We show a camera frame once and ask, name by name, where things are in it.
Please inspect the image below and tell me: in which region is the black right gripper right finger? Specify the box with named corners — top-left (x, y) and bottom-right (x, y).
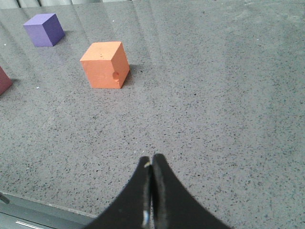
top-left (152, 154), bottom-right (229, 229)

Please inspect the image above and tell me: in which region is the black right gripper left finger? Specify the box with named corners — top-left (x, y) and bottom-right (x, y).
top-left (86, 156), bottom-right (152, 229)

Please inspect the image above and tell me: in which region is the purple foam cube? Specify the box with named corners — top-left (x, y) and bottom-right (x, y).
top-left (23, 13), bottom-right (65, 47)

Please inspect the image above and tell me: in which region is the orange foam cube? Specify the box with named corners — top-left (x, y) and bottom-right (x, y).
top-left (80, 41), bottom-right (130, 89)

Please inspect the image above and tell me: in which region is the red foam cube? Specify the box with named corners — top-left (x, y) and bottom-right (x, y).
top-left (0, 67), bottom-right (12, 95)

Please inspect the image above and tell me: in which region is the grey-white curtain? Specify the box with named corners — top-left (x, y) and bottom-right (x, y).
top-left (0, 0), bottom-right (125, 9)

